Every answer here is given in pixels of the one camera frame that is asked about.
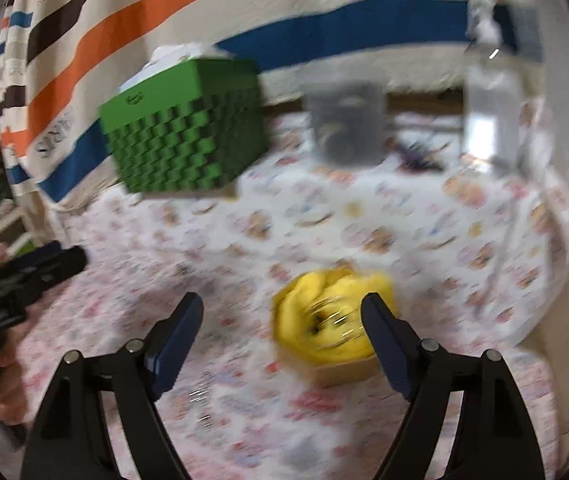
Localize person's left hand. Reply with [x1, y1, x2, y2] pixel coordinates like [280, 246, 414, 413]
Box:
[0, 323, 30, 426]

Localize hexagonal cardboard box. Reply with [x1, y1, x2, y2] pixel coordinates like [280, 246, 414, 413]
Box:
[269, 266, 401, 390]

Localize yellow cloth in box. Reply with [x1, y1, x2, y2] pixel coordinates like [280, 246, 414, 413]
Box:
[270, 266, 400, 366]

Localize patterned white bed sheet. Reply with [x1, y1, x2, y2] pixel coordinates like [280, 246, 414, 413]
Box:
[21, 102, 569, 479]

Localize dark purple hair clip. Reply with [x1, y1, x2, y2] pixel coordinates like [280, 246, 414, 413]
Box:
[394, 141, 451, 174]

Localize green checkered box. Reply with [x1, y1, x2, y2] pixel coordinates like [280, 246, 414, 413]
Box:
[100, 58, 270, 193]

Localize striped Paris tote bag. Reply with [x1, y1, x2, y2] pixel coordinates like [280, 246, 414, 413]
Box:
[0, 0, 545, 211]

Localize translucent grey plastic cup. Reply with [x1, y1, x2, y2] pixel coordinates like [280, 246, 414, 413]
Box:
[301, 66, 387, 168]

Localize clear plastic bottle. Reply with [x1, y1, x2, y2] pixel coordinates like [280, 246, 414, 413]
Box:
[463, 0, 523, 174]

